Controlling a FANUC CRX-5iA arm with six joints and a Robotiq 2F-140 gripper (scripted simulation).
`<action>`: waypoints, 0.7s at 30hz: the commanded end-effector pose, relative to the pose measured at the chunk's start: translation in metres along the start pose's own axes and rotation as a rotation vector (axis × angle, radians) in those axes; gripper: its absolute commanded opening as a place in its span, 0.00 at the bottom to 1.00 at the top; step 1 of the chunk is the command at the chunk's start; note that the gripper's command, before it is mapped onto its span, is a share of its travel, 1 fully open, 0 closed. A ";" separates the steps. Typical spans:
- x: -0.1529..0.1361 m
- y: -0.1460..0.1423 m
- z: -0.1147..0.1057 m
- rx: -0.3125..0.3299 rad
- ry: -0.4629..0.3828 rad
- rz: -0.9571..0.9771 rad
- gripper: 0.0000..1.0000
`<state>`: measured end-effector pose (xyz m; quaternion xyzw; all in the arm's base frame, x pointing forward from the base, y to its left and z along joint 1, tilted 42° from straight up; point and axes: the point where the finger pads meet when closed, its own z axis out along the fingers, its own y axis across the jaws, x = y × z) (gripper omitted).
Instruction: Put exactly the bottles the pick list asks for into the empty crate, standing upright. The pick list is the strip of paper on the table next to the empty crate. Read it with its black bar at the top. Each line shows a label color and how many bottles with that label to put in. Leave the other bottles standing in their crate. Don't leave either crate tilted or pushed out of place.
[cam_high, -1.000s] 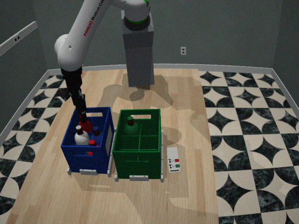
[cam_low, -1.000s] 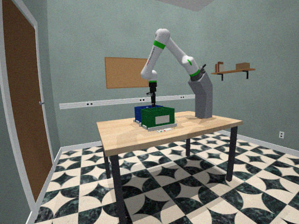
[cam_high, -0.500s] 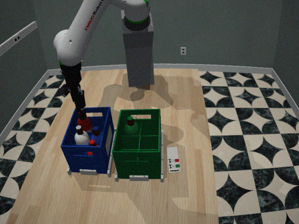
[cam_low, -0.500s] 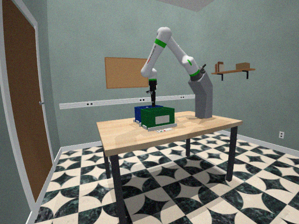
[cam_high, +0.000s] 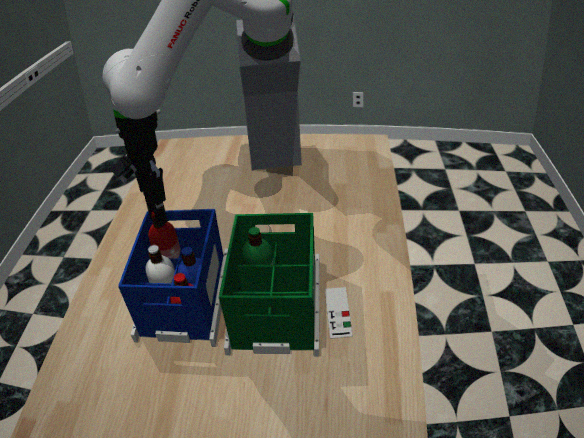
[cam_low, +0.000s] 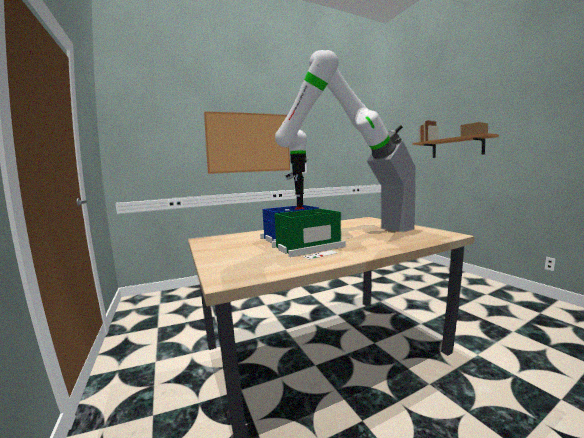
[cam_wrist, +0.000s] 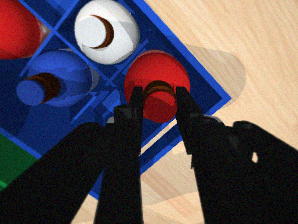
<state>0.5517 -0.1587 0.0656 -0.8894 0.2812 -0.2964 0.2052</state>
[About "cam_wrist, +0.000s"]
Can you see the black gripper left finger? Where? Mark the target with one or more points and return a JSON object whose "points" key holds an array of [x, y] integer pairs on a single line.
{"points": [[53, 189]]}

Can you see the green crate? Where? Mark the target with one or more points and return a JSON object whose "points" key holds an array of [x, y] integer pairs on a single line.
{"points": [[13, 161]]}

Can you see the blue plastic bottle crate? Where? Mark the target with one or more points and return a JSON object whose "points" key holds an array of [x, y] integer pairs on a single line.
{"points": [[38, 128]]}

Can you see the white bottle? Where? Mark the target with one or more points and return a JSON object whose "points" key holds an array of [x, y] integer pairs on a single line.
{"points": [[108, 25]]}

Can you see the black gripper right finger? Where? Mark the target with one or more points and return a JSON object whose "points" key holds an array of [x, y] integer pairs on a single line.
{"points": [[228, 180]]}

